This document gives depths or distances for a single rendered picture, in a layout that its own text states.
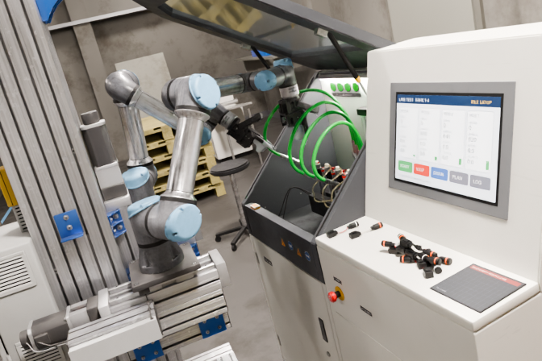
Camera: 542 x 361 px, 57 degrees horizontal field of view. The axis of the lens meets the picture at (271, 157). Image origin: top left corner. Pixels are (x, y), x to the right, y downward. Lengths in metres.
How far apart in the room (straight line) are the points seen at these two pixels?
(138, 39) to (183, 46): 0.85
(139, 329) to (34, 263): 0.43
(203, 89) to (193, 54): 8.39
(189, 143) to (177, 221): 0.25
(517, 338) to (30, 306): 1.46
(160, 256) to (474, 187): 0.98
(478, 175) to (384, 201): 0.43
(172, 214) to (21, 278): 0.58
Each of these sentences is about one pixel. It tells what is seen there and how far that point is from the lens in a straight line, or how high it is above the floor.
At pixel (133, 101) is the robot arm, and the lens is 2.08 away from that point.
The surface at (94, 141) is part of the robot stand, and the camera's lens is 1.85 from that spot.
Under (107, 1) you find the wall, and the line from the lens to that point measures 9.90.
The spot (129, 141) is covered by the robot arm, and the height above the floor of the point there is 1.38.
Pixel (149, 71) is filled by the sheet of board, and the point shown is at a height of 1.47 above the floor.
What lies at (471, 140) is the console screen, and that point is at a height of 1.29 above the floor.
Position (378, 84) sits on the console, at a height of 1.44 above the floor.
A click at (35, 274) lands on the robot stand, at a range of 1.85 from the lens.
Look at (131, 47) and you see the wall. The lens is 9.85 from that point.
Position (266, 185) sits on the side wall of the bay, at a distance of 2.38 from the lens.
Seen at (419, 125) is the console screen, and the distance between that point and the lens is 1.59.
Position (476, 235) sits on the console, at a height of 1.04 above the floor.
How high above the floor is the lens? 1.70
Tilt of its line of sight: 14 degrees down
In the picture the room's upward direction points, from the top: 14 degrees counter-clockwise
